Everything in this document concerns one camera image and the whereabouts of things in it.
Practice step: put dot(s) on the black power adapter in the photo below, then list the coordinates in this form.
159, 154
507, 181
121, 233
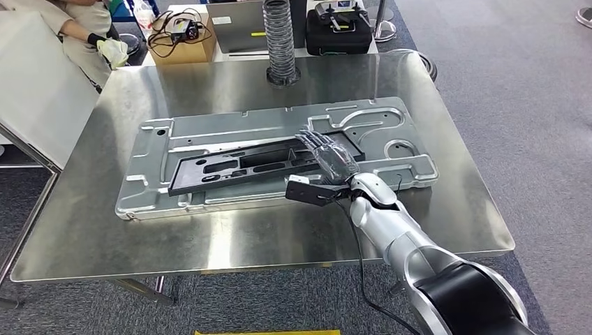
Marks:
187, 31

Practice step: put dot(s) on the stamped grey metal plate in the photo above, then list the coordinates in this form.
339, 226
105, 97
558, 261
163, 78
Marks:
277, 120

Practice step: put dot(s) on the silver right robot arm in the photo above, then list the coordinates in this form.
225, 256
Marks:
416, 249

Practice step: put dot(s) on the clear plastic bag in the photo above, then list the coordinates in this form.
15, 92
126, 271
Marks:
144, 14

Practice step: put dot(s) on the chrome stanchion post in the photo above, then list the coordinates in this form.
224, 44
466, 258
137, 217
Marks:
384, 32

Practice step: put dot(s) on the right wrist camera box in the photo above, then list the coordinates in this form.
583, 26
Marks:
310, 192

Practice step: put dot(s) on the cardboard box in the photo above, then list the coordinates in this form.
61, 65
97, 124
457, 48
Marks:
185, 53

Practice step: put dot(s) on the person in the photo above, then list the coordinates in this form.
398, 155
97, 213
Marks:
85, 18

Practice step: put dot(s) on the black carrying case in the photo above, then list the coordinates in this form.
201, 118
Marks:
337, 44

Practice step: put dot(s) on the black remote controller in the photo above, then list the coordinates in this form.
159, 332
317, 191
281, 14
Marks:
342, 11

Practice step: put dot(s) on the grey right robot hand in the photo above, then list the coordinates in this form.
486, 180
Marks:
333, 159

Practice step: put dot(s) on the grey equipment box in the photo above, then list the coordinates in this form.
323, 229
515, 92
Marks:
236, 32

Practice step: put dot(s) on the black plastic frame part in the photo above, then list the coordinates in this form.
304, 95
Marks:
185, 180

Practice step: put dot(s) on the person's gloved hand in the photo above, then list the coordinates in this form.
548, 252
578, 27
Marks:
114, 53

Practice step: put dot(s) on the white side table steel legs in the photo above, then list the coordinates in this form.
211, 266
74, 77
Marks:
41, 83

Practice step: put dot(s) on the round metal base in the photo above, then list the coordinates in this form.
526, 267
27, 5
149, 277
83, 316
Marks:
430, 69
585, 18

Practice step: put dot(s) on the stainless steel workbench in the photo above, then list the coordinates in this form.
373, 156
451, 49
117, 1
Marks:
231, 245

